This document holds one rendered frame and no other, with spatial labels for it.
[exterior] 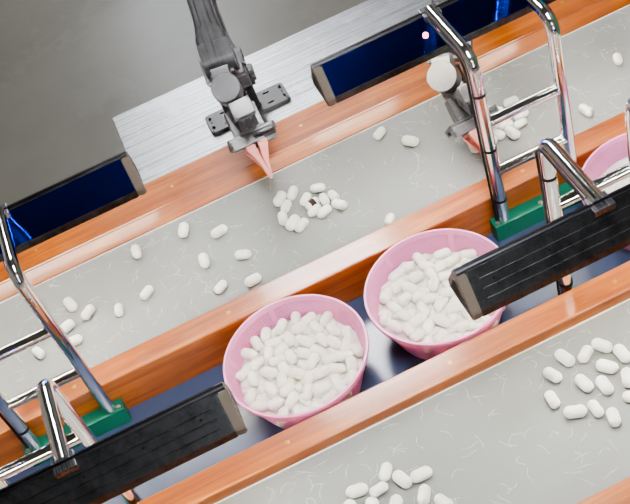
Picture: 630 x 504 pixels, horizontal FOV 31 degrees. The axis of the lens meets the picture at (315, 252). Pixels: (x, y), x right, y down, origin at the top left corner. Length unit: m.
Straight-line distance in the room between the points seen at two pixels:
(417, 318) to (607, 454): 0.42
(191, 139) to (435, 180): 0.67
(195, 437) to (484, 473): 0.49
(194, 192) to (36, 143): 1.72
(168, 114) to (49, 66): 1.66
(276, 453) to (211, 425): 0.34
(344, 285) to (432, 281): 0.18
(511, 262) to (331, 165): 0.82
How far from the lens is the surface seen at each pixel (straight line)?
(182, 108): 2.73
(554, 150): 1.69
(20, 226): 1.97
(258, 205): 2.30
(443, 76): 2.14
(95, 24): 4.46
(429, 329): 1.98
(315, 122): 2.40
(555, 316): 1.94
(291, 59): 2.75
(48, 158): 3.93
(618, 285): 1.97
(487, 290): 1.58
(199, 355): 2.11
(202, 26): 2.30
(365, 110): 2.39
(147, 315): 2.20
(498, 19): 2.04
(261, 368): 2.05
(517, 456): 1.82
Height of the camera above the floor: 2.29
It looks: 46 degrees down
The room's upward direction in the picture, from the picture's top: 22 degrees counter-clockwise
